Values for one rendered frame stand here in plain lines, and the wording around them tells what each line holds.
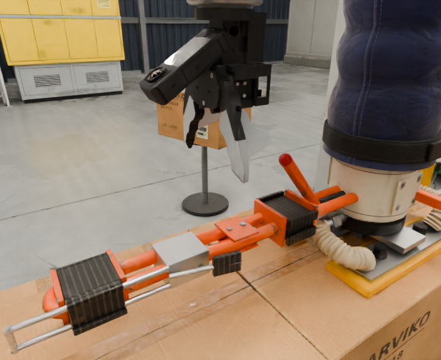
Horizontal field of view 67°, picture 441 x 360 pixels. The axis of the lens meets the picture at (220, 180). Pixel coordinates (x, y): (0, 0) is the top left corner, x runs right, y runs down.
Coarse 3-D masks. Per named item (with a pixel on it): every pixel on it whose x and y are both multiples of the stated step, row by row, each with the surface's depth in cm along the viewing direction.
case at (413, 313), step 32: (256, 256) 72; (288, 256) 72; (320, 256) 72; (256, 288) 63; (288, 288) 63; (320, 288) 63; (416, 288) 63; (288, 320) 57; (320, 320) 56; (352, 320) 56; (384, 320) 56; (416, 320) 64; (320, 352) 51; (352, 352) 52; (384, 352) 61; (416, 352) 72
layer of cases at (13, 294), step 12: (228, 216) 164; (240, 216) 164; (192, 228) 155; (204, 228) 155; (156, 240) 146; (120, 252) 138; (132, 252) 138; (48, 276) 125; (12, 288) 120; (24, 288) 120; (36, 288) 120; (48, 288) 120; (0, 300) 114; (12, 300) 114
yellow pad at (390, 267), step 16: (416, 224) 74; (432, 240) 73; (384, 256) 67; (400, 256) 68; (416, 256) 69; (432, 256) 71; (336, 272) 66; (352, 272) 65; (368, 272) 64; (384, 272) 64; (400, 272) 65; (352, 288) 63; (368, 288) 61; (384, 288) 63
